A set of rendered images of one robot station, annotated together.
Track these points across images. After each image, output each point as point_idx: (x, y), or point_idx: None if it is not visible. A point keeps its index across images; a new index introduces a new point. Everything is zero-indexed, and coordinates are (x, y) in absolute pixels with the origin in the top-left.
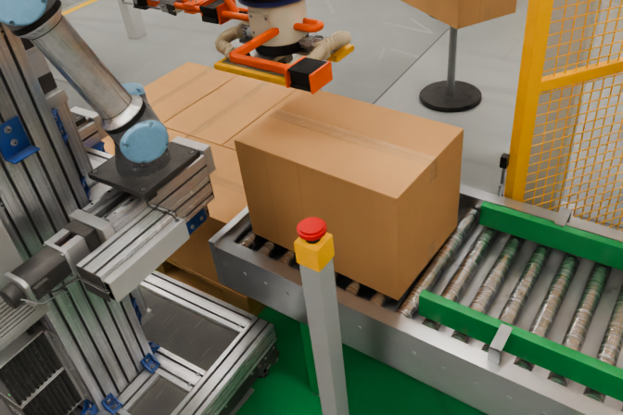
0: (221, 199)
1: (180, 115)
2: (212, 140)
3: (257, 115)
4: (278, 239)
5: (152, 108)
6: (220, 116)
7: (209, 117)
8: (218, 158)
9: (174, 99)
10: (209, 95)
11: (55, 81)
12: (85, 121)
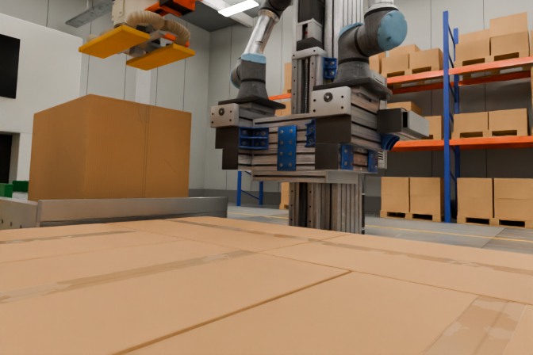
0: (210, 220)
1: (295, 280)
2: (202, 243)
3: (55, 257)
4: None
5: (449, 312)
6: (159, 266)
7: (192, 268)
8: (201, 232)
9: (364, 337)
10: (153, 326)
11: (296, 47)
12: (313, 90)
